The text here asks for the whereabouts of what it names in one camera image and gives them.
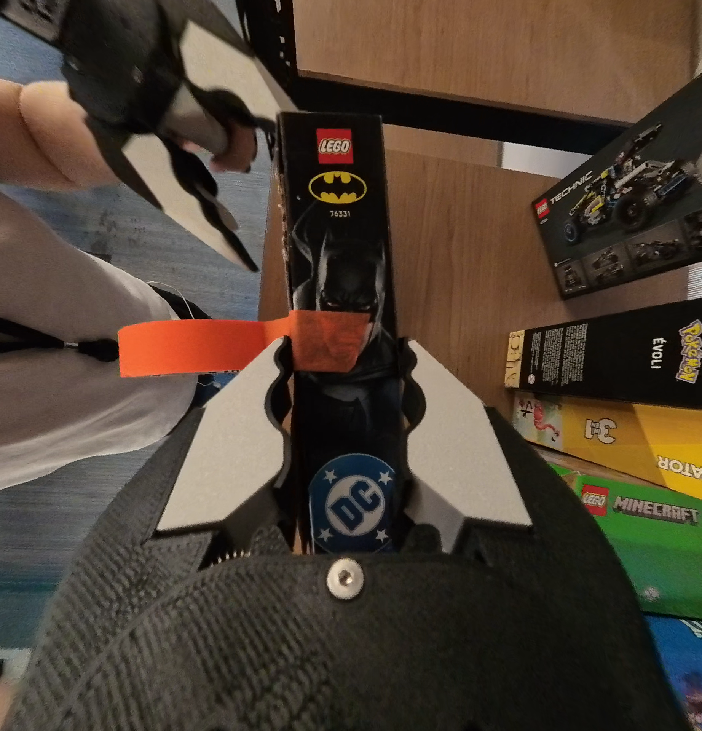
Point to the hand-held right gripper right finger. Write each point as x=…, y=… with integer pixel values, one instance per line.
x=465, y=457

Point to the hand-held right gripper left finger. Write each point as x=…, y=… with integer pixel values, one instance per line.
x=225, y=457

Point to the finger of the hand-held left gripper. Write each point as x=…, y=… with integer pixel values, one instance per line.
x=231, y=63
x=174, y=183

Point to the orange tape strip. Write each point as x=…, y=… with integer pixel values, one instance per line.
x=185, y=348

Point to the black box with blue emblem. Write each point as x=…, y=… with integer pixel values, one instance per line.
x=339, y=257

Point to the person's left forearm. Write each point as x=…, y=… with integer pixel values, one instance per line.
x=42, y=131

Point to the wooden desk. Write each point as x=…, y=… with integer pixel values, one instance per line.
x=471, y=257

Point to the person's left hand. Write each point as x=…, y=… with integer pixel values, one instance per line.
x=238, y=147

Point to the yellow toy box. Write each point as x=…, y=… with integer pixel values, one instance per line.
x=631, y=440

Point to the small black toy box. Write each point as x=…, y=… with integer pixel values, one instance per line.
x=613, y=354

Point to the green toy box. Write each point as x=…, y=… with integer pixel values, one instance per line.
x=659, y=548

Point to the black metal shelf rack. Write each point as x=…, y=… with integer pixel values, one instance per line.
x=442, y=114

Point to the black box with car print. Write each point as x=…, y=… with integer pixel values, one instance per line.
x=613, y=228

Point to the blue toy box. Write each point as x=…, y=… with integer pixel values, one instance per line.
x=688, y=668

